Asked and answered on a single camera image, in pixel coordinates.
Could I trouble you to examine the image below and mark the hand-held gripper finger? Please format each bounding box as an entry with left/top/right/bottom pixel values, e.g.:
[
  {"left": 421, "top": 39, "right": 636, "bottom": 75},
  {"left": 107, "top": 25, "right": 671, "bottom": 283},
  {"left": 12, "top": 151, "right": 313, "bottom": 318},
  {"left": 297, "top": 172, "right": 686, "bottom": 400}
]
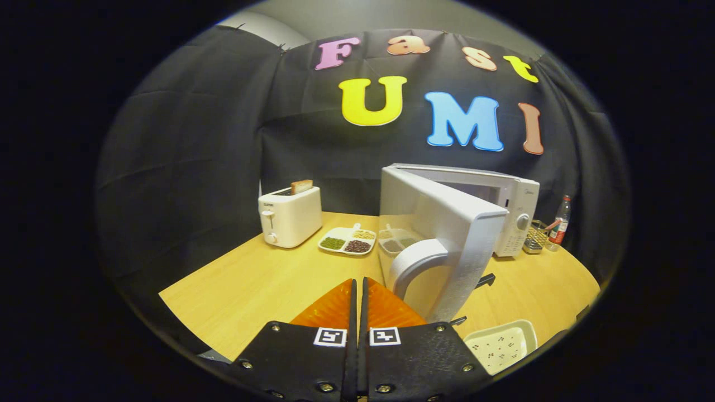
[
  {"left": 226, "top": 277, "right": 360, "bottom": 402},
  {"left": 360, "top": 277, "right": 493, "bottom": 402}
]

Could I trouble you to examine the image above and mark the white microwave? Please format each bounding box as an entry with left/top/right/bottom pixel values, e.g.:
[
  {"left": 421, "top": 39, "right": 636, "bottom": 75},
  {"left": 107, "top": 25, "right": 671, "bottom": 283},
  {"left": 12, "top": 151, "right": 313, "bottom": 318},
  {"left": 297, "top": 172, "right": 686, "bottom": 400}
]
[{"left": 378, "top": 163, "right": 541, "bottom": 324}]

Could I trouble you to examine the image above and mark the white divided bean dish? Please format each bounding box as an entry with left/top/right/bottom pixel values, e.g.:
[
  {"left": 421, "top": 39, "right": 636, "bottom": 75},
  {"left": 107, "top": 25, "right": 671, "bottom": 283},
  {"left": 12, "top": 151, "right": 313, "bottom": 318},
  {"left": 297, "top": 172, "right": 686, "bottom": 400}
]
[{"left": 318, "top": 223, "right": 377, "bottom": 256}]

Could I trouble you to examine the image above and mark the white toaster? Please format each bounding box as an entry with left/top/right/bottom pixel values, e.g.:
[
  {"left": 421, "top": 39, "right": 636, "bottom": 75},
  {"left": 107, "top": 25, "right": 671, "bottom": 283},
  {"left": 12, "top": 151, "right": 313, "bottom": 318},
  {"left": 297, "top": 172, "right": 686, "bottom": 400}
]
[{"left": 258, "top": 186, "right": 323, "bottom": 249}]

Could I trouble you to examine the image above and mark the cream square plate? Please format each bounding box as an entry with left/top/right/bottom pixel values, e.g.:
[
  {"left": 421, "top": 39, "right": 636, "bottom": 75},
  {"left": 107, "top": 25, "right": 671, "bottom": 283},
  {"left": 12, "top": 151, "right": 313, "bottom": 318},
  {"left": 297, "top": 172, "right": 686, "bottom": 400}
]
[{"left": 463, "top": 319, "right": 538, "bottom": 376}]

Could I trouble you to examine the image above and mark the clear plastic water bottle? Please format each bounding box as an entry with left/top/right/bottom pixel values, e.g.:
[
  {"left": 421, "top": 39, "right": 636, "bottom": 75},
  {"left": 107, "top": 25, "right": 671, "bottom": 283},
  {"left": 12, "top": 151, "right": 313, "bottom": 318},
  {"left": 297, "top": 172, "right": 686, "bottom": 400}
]
[{"left": 546, "top": 194, "right": 572, "bottom": 252}]

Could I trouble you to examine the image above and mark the wire mesh basket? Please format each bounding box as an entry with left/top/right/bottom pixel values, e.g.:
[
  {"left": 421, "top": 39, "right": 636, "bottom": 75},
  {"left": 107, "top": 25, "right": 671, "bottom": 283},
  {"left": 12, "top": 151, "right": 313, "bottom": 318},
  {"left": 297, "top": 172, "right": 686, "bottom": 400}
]
[{"left": 522, "top": 219, "right": 551, "bottom": 255}]

